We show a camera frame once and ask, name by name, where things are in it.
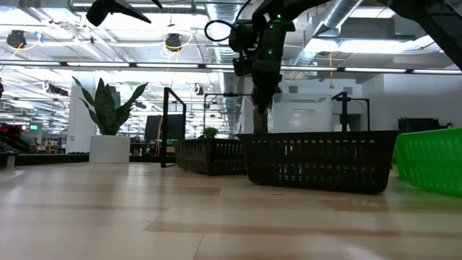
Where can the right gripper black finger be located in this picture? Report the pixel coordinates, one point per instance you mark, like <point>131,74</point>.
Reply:
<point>261,108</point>
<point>269,85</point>

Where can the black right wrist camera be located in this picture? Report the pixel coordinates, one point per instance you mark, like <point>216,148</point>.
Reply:
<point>242,36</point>

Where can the black cabinet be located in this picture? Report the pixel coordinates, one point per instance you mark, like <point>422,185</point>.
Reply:
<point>418,125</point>

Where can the snake plant in white pot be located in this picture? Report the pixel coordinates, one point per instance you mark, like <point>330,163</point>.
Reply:
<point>108,148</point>

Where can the silver ventilation duct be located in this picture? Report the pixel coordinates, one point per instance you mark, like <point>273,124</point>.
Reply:
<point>222,54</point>

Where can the green mesh plastic basket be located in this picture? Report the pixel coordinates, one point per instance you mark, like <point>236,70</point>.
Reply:
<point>433,159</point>
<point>397,164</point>

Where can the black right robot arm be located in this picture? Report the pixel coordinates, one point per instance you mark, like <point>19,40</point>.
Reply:
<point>433,21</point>

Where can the small green plant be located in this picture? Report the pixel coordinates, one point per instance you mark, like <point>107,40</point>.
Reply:
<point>211,132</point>

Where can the black metal workstation frame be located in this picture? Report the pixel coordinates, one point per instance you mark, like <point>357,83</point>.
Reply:
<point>368,115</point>
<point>223,94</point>

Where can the black monitor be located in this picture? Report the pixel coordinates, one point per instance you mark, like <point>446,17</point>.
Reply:
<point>155,126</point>

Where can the long ceiling light bar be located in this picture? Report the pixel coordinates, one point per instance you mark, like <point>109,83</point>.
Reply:
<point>97,64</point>

